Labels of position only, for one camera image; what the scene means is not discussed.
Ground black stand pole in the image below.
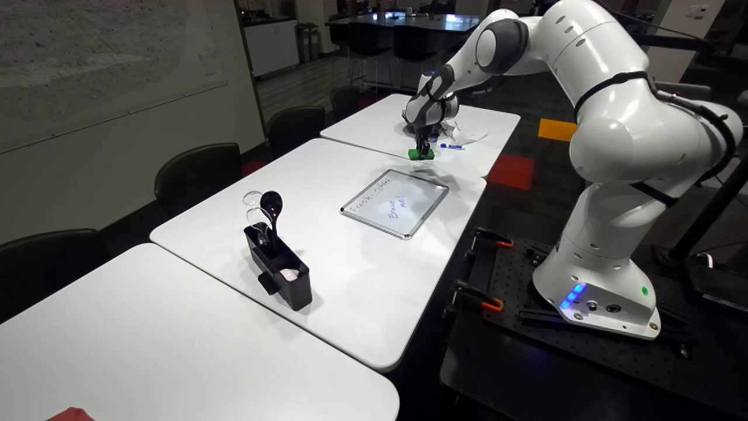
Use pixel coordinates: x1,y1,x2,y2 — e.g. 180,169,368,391
668,153,748,312

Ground small metal-framed whiteboard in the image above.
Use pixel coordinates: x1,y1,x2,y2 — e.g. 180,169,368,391
340,166,451,241

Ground black rectangular holder box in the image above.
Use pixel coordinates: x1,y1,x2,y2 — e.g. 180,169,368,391
242,220,316,312

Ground red object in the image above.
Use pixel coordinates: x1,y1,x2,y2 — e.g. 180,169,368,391
48,404,97,421

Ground white cabinet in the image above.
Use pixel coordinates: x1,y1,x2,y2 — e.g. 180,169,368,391
242,16,301,80

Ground clear glass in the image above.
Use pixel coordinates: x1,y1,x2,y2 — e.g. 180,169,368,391
242,185,272,223

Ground black office chair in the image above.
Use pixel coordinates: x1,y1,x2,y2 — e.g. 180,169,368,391
152,139,244,218
266,104,329,153
0,227,108,322

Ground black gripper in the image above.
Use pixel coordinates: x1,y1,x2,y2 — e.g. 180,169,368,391
412,115,445,153

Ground black ladle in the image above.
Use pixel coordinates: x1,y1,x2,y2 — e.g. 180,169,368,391
258,190,288,236

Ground large wall whiteboard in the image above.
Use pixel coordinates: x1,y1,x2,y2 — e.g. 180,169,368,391
0,0,230,153

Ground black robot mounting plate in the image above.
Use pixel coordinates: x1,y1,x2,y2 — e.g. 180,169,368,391
440,230,748,421

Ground orange black clamp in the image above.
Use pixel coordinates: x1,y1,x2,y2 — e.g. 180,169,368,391
451,277,508,317
465,227,520,271

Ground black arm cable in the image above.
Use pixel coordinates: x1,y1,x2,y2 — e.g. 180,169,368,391
575,70,744,206

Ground dark glossy background table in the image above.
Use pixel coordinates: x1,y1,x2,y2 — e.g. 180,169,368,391
325,6,487,55

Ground grey trash bin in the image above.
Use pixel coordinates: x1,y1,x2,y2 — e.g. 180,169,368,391
294,21,323,64

